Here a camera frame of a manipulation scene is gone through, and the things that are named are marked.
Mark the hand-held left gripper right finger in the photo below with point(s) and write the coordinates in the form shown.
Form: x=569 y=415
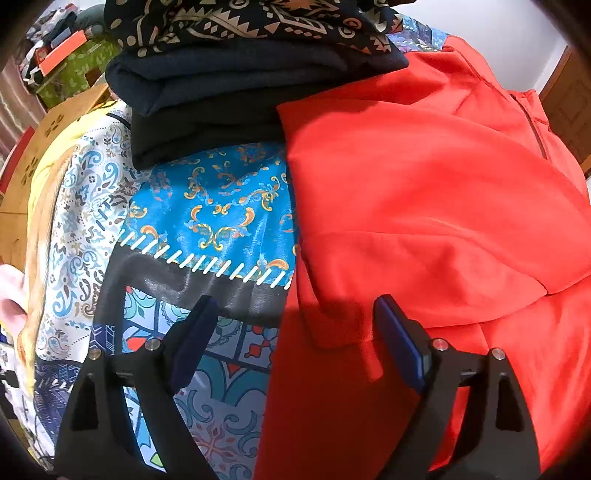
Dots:
x=399 y=337

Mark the folded navy garment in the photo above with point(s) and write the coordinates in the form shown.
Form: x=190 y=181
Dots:
x=207 y=69

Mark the orange flat packet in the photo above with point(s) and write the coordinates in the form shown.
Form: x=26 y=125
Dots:
x=60 y=53

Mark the red garment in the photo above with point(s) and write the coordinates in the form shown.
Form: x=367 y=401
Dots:
x=415 y=184

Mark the yellow cloth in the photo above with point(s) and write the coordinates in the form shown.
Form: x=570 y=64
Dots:
x=46 y=194

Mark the black gold patterned garment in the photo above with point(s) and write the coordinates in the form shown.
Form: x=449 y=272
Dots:
x=231 y=18

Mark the blue patterned bed blanket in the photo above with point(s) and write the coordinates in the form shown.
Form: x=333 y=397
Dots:
x=221 y=194

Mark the pink cloth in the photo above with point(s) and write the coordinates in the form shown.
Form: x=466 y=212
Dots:
x=11 y=286

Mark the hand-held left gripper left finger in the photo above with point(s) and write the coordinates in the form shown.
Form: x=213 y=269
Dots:
x=196 y=337

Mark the cardboard box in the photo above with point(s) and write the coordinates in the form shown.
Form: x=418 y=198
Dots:
x=46 y=127

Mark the green patterned box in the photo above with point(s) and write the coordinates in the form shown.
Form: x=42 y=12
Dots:
x=78 y=64

